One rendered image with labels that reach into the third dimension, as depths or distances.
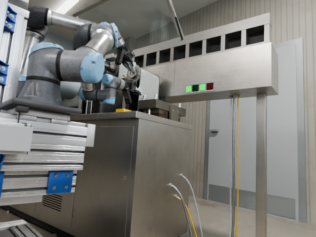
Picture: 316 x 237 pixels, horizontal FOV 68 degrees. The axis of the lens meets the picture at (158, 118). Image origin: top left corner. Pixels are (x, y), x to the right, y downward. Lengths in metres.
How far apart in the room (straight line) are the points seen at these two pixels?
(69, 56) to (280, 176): 2.79
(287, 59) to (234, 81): 1.74
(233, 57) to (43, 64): 1.29
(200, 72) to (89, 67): 1.15
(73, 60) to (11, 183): 0.46
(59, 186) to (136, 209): 0.55
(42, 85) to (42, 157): 0.25
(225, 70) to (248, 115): 1.69
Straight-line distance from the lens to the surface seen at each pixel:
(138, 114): 1.32
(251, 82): 1.70
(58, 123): 0.91
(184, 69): 1.95
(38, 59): 0.94
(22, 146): 0.75
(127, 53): 1.72
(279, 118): 3.25
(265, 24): 1.84
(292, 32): 3.59
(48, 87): 0.91
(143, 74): 1.80
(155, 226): 1.56
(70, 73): 0.91
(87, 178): 1.62
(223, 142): 3.53
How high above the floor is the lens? 0.69
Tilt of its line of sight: 8 degrees up
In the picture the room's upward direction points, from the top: 4 degrees clockwise
